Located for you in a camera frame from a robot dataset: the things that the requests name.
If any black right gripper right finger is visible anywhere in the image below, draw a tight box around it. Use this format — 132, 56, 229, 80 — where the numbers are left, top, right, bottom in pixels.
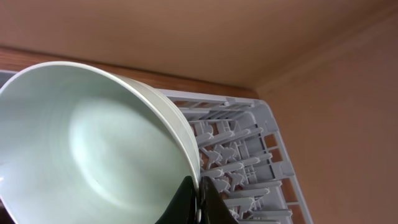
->
199, 176, 238, 224

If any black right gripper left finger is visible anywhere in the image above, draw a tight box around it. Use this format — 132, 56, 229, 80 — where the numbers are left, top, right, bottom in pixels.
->
155, 176, 196, 224

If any grey dishwasher rack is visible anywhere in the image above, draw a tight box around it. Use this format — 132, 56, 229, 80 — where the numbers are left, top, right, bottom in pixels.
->
162, 90, 313, 224

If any green bowl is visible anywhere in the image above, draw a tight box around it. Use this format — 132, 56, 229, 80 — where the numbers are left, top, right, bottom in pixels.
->
1, 62, 200, 224

